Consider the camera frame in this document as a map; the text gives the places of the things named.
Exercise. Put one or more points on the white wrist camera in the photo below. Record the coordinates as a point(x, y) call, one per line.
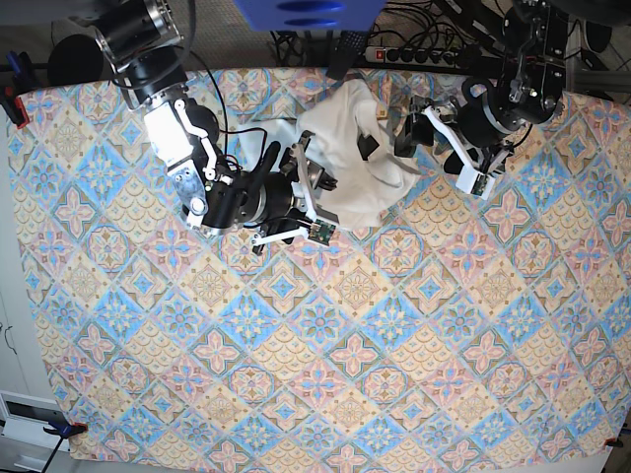
point(479, 177)
point(288, 207)

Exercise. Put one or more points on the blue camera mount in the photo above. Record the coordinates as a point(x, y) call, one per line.
point(310, 15)

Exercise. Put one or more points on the black round stool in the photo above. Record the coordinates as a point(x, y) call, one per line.
point(76, 59)

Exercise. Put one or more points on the white cabinet left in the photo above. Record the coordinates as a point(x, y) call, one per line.
point(22, 369)

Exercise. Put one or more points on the patterned tablecloth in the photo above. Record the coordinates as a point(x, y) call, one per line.
point(457, 335)

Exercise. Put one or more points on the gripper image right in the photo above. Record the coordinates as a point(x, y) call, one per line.
point(443, 125)

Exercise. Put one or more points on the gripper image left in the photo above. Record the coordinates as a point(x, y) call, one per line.
point(268, 163)

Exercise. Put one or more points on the white printed T-shirt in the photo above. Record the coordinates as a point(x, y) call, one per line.
point(353, 146)

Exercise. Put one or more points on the black power strip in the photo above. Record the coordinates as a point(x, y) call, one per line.
point(410, 56)

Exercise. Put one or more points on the orange clamp bottom right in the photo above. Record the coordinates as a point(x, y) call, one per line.
point(614, 443)

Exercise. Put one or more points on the blue clamp bottom left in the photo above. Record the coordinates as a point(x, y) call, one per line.
point(64, 430)

